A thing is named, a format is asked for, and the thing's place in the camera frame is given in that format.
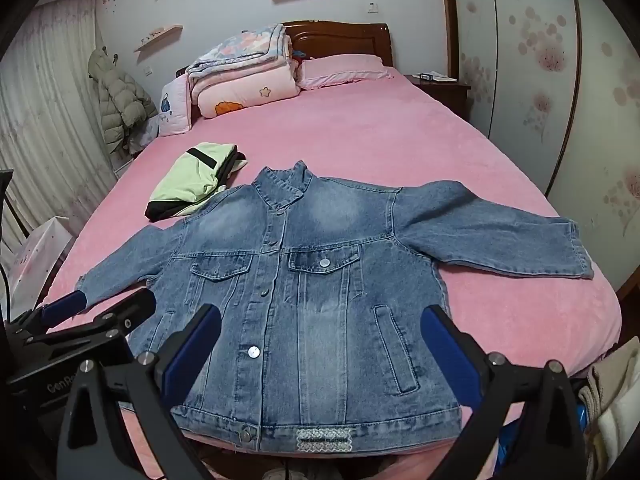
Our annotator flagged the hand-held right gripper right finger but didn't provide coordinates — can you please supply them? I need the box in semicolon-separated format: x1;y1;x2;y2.
421;304;588;480

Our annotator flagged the pile of cream clothes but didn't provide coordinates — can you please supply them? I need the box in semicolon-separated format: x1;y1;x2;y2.
577;337;640;480

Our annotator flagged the white plastic bag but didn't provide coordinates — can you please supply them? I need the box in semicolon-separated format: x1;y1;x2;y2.
127;115;161;153

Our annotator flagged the wardrobe with floral doors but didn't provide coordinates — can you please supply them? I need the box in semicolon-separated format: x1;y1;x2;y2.
440;0;640;311

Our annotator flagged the folded floral quilt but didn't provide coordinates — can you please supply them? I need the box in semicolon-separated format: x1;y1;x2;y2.
186;24;293;92

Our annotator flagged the dark wooden nightstand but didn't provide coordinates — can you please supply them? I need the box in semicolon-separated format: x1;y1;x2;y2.
404;74;472;122

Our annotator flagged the bed with pink blanket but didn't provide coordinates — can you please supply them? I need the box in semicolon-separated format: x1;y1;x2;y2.
37;70;623;480

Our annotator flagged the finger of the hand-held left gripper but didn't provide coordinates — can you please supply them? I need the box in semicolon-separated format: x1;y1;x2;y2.
25;287;157;348
4;291;89;336

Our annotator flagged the dark wooden headboard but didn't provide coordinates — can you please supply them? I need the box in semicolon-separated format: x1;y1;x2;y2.
175;21;393;80

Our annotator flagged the light wooden wall shelf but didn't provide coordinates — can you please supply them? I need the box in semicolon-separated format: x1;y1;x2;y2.
134;24;184;53

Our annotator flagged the white gift bag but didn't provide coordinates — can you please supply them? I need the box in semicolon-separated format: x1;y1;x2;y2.
10;216;76;321

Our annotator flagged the pink pillow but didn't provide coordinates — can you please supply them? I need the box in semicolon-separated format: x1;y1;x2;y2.
296;54;396;92

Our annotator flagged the pale floral curtain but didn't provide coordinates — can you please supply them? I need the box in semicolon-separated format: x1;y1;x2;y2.
0;0;121;241

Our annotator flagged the blue bag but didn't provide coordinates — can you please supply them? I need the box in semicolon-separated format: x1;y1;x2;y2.
495;400;587;461

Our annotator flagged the white cushion with blue print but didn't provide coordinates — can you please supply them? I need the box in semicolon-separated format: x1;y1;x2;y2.
157;76;193;137

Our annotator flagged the blue denim jacket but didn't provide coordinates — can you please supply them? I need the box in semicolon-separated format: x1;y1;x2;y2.
80;160;596;453

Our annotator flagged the green and black folded garment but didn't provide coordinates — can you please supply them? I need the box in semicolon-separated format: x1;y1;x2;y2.
145;142;248;222

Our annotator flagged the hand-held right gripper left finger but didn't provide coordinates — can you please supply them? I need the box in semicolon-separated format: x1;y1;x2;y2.
55;304;223;480

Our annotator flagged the beige puffer jacket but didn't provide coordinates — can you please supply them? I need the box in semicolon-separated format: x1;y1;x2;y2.
87;47;158;156

